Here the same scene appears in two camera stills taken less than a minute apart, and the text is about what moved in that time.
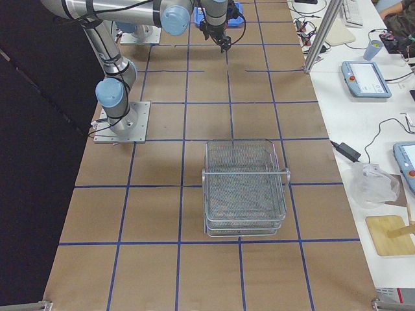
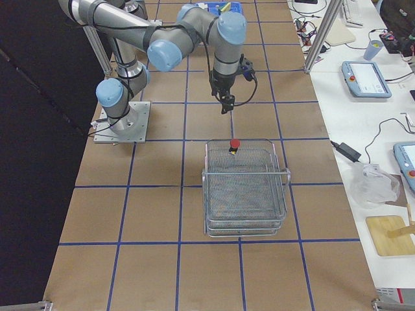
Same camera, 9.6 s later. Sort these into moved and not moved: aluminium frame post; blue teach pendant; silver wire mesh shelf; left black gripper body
Moved: left black gripper body
Not moved: blue teach pendant; silver wire mesh shelf; aluminium frame post
